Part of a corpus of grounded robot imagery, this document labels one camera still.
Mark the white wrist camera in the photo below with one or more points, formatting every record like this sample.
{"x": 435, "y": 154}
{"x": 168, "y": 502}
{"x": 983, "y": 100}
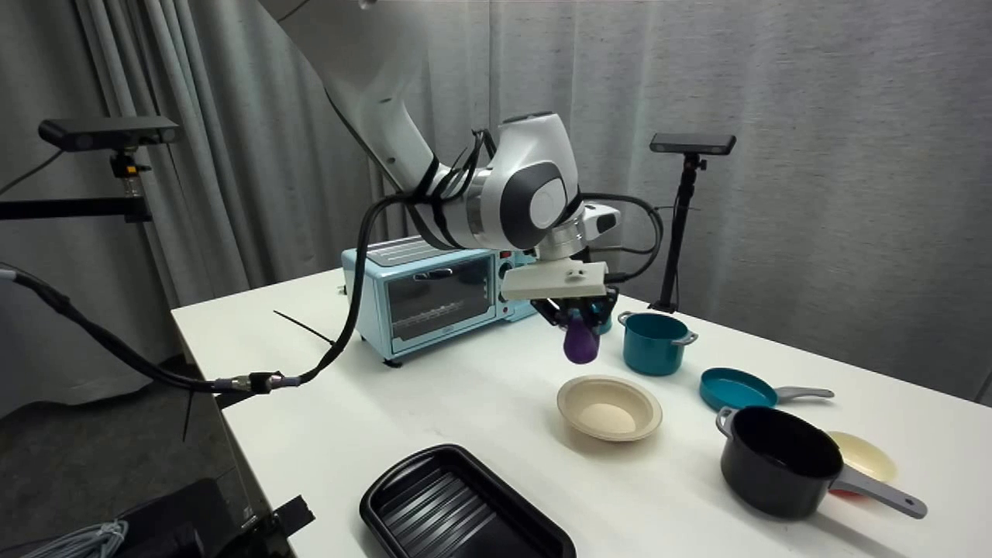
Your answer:
{"x": 596, "y": 218}

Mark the black camera on stand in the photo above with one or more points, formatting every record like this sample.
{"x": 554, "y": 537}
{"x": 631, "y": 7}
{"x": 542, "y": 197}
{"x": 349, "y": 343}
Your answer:
{"x": 694, "y": 149}

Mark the black saucepan with grey handle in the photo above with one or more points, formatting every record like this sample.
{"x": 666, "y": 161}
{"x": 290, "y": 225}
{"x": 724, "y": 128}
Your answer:
{"x": 782, "y": 465}

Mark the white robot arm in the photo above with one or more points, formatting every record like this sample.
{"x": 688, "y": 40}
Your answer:
{"x": 511, "y": 188}

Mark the black rectangular tray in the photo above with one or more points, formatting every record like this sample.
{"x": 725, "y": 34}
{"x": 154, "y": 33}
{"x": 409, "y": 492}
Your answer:
{"x": 447, "y": 502}

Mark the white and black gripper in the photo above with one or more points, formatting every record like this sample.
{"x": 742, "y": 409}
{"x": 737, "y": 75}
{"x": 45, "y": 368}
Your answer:
{"x": 565, "y": 277}

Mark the purple plushie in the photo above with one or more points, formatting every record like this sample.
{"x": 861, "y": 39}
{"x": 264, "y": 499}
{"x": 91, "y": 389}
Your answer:
{"x": 580, "y": 343}

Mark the cream plate under saucepan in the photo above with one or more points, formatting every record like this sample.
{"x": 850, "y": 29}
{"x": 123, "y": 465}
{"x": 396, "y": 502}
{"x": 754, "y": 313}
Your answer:
{"x": 867, "y": 456}

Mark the black camera on left arm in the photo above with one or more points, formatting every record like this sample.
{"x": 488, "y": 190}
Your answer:
{"x": 89, "y": 134}

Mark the light blue toaster oven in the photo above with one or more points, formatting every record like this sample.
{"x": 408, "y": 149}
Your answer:
{"x": 417, "y": 294}

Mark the black tape strip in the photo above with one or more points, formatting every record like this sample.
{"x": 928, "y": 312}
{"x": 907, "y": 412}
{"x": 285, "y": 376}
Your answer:
{"x": 304, "y": 325}

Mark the teal pot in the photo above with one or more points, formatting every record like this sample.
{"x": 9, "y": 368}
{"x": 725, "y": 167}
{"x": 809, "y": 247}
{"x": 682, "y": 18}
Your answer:
{"x": 654, "y": 343}

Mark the white round plate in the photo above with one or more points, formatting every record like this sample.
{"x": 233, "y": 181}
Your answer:
{"x": 610, "y": 409}

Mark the small blue frying pan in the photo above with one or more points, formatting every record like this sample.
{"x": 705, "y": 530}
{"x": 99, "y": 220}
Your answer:
{"x": 732, "y": 389}

